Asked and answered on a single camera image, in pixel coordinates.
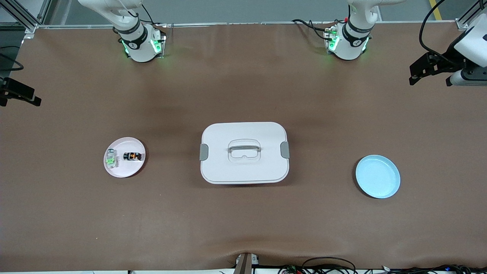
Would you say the light blue round plate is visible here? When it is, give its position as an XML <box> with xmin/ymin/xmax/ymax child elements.
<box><xmin>355</xmin><ymin>155</ymin><xmax>401</xmax><ymax>199</ymax></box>

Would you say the pink round plate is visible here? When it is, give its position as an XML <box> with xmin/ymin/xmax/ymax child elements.
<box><xmin>103</xmin><ymin>137</ymin><xmax>146</xmax><ymax>178</ymax></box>

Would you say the white lidded storage box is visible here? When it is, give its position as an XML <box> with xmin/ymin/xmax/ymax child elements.
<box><xmin>199</xmin><ymin>122</ymin><xmax>290</xmax><ymax>185</ymax></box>

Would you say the brown table mat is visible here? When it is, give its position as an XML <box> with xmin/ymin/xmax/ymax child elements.
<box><xmin>0</xmin><ymin>21</ymin><xmax>487</xmax><ymax>272</ymax></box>

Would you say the aluminium frame post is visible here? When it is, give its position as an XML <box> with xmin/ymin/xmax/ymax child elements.
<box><xmin>0</xmin><ymin>0</ymin><xmax>52</xmax><ymax>40</ymax></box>
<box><xmin>457</xmin><ymin>0</ymin><xmax>487</xmax><ymax>30</ymax></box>

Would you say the black left base cable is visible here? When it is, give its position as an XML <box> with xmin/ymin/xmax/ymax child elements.
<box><xmin>292</xmin><ymin>19</ymin><xmax>335</xmax><ymax>40</ymax></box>

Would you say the black base cable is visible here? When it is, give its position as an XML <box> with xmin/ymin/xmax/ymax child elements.
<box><xmin>142</xmin><ymin>4</ymin><xmax>168</xmax><ymax>27</ymax></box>
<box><xmin>292</xmin><ymin>19</ymin><xmax>335</xmax><ymax>40</ymax></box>

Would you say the black right base cable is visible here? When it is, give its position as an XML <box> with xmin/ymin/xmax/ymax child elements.
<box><xmin>142</xmin><ymin>4</ymin><xmax>168</xmax><ymax>27</ymax></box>

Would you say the metal table edge rail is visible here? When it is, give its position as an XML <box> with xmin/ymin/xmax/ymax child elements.
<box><xmin>36</xmin><ymin>21</ymin><xmax>459</xmax><ymax>29</ymax></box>

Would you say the tangled cable bundle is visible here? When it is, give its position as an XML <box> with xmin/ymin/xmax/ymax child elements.
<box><xmin>278</xmin><ymin>257</ymin><xmax>487</xmax><ymax>274</ymax></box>

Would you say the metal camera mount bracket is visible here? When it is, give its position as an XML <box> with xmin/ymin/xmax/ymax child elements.
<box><xmin>233</xmin><ymin>253</ymin><xmax>260</xmax><ymax>274</ymax></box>

